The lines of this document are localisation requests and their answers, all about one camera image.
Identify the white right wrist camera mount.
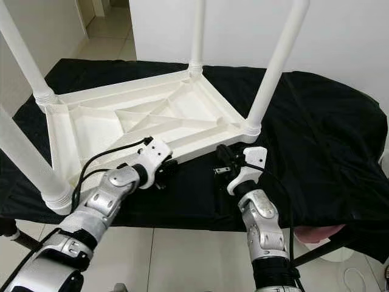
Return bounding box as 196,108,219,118
226,146,268,195

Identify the white plastic table top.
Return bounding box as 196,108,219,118
36,66,262,214

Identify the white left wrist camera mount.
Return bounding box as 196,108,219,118
139,137,172,176

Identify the white plastic table leg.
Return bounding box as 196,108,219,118
0,103,74,210
0,0,58,107
188,0,206,75
243,0,311,136

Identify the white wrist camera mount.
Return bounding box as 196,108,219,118
139,137,172,176
226,146,268,195

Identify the black tablecloth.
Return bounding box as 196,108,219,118
0,58,389,262

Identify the pink rounded object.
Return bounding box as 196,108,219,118
295,224,347,241

